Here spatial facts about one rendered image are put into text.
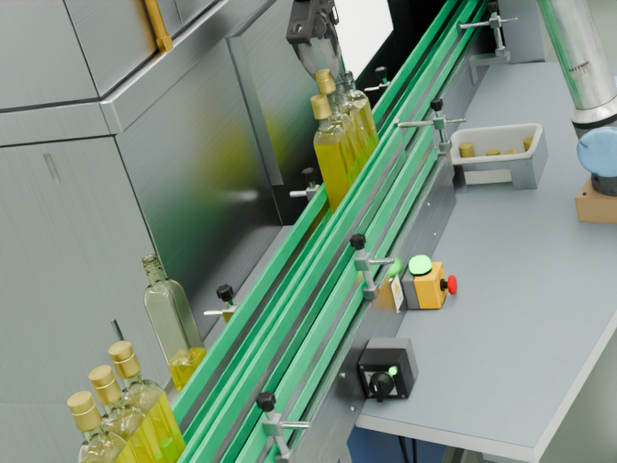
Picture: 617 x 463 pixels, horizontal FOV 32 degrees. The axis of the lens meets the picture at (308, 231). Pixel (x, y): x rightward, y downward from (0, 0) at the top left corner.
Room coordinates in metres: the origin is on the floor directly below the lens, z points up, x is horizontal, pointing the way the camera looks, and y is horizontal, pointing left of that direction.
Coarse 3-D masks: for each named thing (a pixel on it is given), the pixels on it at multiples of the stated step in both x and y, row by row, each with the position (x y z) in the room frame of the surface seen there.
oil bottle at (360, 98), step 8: (352, 96) 2.23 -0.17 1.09; (360, 96) 2.23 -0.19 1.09; (360, 104) 2.21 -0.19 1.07; (368, 104) 2.25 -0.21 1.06; (368, 112) 2.24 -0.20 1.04; (368, 120) 2.23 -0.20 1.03; (368, 128) 2.22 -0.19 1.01; (368, 136) 2.21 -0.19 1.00; (376, 136) 2.25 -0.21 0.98; (376, 144) 2.24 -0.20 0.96
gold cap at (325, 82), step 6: (318, 72) 2.15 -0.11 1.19; (324, 72) 2.14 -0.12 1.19; (318, 78) 2.13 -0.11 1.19; (324, 78) 2.13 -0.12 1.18; (330, 78) 2.13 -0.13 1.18; (318, 84) 2.14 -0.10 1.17; (324, 84) 2.13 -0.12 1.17; (330, 84) 2.13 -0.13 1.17; (324, 90) 2.13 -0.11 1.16; (330, 90) 2.13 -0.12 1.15
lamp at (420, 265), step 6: (414, 258) 1.88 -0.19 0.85; (420, 258) 1.87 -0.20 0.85; (426, 258) 1.87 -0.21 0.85; (414, 264) 1.86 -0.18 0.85; (420, 264) 1.86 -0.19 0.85; (426, 264) 1.86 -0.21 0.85; (414, 270) 1.86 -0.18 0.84; (420, 270) 1.85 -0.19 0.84; (426, 270) 1.85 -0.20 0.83; (414, 276) 1.86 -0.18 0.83; (420, 276) 1.85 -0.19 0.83
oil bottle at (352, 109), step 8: (352, 104) 2.19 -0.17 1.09; (344, 112) 2.17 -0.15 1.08; (352, 112) 2.17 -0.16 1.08; (360, 112) 2.20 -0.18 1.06; (360, 120) 2.19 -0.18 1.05; (360, 128) 2.18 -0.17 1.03; (360, 136) 2.17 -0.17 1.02; (360, 144) 2.16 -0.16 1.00; (368, 144) 2.20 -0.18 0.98; (368, 152) 2.19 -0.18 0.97
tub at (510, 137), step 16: (480, 128) 2.43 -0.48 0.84; (496, 128) 2.41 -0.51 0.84; (512, 128) 2.39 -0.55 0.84; (528, 128) 2.37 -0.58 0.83; (480, 144) 2.43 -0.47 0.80; (496, 144) 2.41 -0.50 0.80; (512, 144) 2.39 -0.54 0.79; (464, 160) 2.29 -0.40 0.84; (480, 160) 2.27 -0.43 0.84; (496, 160) 2.25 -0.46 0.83
